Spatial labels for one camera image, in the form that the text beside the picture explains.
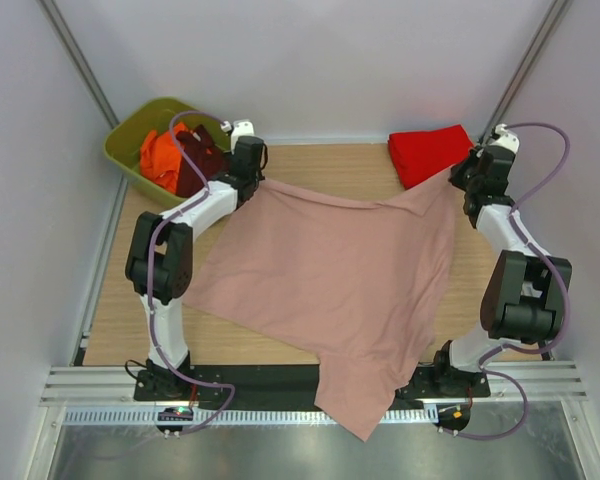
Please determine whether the right aluminium corner post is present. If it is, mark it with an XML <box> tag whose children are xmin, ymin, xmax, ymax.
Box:
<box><xmin>477</xmin><ymin>0</ymin><xmax>573</xmax><ymax>142</ymax></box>

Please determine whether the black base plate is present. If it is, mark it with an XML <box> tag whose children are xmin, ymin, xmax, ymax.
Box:
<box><xmin>133</xmin><ymin>364</ymin><xmax>491</xmax><ymax>411</ymax></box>

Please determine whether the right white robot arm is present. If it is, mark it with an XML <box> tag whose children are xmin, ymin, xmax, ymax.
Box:
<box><xmin>430</xmin><ymin>145</ymin><xmax>572</xmax><ymax>397</ymax></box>

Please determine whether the aluminium corner post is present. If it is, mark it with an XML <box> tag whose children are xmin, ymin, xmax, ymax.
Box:
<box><xmin>477</xmin><ymin>0</ymin><xmax>573</xmax><ymax>142</ymax></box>
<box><xmin>37</xmin><ymin>0</ymin><xmax>119</xmax><ymax>129</ymax></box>

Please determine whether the orange t shirt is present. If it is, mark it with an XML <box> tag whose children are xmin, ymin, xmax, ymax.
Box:
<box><xmin>140</xmin><ymin>130</ymin><xmax>183</xmax><ymax>195</ymax></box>

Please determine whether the pink t shirt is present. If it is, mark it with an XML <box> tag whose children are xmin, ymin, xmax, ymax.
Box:
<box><xmin>184</xmin><ymin>172</ymin><xmax>455</xmax><ymax>440</ymax></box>

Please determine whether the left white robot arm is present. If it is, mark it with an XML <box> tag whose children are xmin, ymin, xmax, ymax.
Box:
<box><xmin>125</xmin><ymin>135</ymin><xmax>268</xmax><ymax>401</ymax></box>

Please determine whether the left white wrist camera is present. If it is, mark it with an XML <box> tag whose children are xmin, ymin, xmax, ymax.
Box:
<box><xmin>220</xmin><ymin>119</ymin><xmax>255</xmax><ymax>152</ymax></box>

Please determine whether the aluminium frame rail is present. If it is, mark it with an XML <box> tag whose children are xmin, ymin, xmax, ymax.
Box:
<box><xmin>40</xmin><ymin>361</ymin><xmax>587</xmax><ymax>406</ymax></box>

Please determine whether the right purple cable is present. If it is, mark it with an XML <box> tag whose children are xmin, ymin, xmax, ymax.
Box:
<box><xmin>449</xmin><ymin>119</ymin><xmax>574</xmax><ymax>441</ymax></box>

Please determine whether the maroon t shirt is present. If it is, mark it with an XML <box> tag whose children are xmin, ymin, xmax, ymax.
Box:
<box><xmin>175</xmin><ymin>125</ymin><xmax>228</xmax><ymax>198</ymax></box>

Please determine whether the folded red t shirt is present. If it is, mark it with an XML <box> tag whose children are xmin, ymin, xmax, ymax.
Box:
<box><xmin>387</xmin><ymin>124</ymin><xmax>473</xmax><ymax>190</ymax></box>

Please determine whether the slotted cable duct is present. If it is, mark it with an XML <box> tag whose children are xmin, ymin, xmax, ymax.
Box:
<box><xmin>64</xmin><ymin>405</ymin><xmax>439</xmax><ymax>426</ymax></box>

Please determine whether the left aluminium corner post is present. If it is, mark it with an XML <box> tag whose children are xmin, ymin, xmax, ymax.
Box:
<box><xmin>37</xmin><ymin>0</ymin><xmax>119</xmax><ymax>129</ymax></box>

